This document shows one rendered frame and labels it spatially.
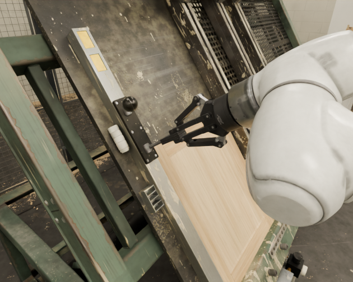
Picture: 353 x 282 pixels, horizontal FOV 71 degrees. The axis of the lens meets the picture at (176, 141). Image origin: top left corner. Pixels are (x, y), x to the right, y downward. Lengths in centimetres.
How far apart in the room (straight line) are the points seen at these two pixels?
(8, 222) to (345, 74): 147
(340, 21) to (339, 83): 438
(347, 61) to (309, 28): 595
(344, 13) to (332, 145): 450
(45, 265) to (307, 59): 117
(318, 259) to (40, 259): 193
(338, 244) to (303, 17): 484
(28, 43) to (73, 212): 46
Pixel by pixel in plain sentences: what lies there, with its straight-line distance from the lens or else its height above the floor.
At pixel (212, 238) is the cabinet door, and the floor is 105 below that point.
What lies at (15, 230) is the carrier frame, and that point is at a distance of 147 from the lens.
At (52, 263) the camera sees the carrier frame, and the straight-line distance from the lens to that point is 126.
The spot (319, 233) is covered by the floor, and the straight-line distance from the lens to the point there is 259.
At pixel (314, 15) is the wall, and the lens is 632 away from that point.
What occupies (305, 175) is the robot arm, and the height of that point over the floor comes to 159.
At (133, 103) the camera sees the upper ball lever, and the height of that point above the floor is 153.
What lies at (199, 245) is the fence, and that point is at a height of 109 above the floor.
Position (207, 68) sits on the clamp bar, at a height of 150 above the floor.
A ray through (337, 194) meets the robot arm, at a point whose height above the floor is 158.
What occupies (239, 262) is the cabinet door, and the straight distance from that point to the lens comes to 100.
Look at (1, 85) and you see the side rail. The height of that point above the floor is 159.
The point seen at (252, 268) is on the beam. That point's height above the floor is 90.
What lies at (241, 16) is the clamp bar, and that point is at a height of 167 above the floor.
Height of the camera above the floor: 174
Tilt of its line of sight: 29 degrees down
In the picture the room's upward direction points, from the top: straight up
